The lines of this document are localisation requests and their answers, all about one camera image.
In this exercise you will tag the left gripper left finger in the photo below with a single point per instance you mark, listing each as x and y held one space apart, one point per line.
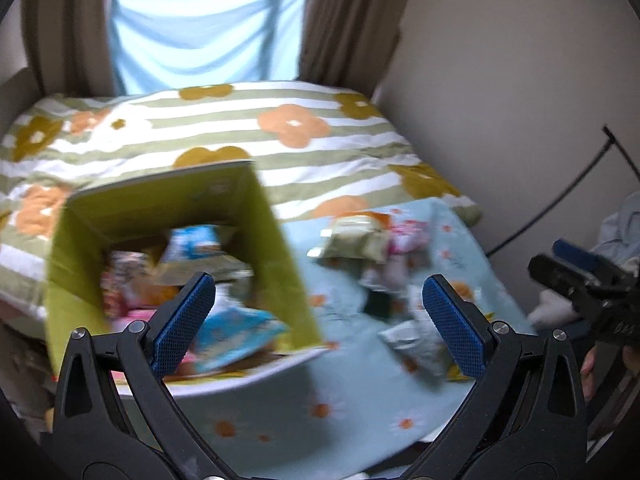
114 417

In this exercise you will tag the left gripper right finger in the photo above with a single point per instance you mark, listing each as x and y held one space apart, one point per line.
524 417

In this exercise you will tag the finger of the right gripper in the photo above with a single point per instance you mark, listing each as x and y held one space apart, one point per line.
571 257
585 286

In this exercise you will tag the person's right hand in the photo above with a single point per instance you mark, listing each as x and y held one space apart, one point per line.
631 363

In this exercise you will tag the silver snack bag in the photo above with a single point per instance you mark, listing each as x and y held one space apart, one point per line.
420 342

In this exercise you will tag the pink snack packet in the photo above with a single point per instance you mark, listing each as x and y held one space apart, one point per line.
128 289

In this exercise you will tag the blue snack packet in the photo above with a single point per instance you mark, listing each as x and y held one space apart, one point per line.
232 334

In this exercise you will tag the pink floral snack bag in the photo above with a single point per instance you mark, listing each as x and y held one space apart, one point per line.
408 235

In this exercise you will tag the light blue daisy cloth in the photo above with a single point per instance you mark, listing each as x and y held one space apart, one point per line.
326 413

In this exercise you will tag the dark green snack packet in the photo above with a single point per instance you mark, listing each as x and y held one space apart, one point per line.
384 307

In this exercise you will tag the green snack bag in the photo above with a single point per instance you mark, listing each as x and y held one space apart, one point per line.
364 235

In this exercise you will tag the yellow-green cardboard box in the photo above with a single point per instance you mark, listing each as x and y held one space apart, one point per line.
138 212

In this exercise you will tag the striped floral duvet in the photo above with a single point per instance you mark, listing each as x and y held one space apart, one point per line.
315 149

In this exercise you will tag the brown right curtain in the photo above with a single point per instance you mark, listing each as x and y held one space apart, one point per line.
349 43

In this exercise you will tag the brown curtain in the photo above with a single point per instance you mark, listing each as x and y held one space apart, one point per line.
68 47
349 43

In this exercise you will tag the light blue hanging sheet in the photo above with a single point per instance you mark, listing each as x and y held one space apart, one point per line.
170 44

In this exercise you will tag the brown left curtain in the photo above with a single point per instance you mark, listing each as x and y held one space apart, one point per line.
68 47

